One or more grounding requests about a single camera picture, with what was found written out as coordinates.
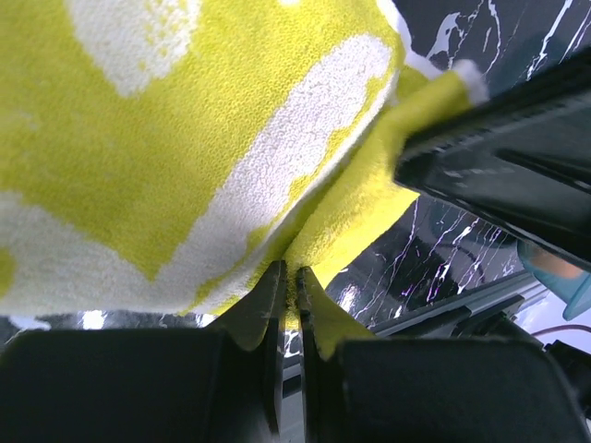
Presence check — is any blue translucent plastic tray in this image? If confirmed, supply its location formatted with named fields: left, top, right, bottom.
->
left=517, top=241, right=590, bottom=320

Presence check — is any yellow patterned towel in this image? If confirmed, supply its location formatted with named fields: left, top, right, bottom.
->
left=0, top=0, right=490, bottom=364

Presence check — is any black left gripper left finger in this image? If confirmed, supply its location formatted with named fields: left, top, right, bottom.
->
left=1, top=261, right=286, bottom=442

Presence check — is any orange polka dot towel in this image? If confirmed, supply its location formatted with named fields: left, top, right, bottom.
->
left=530, top=252, right=583, bottom=279

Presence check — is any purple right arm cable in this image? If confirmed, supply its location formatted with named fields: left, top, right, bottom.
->
left=528, top=322, right=591, bottom=338

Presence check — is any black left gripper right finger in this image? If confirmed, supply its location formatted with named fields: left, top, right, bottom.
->
left=296, top=268, right=590, bottom=442

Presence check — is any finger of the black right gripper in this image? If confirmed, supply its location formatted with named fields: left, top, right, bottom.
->
left=394, top=49, right=590, bottom=268

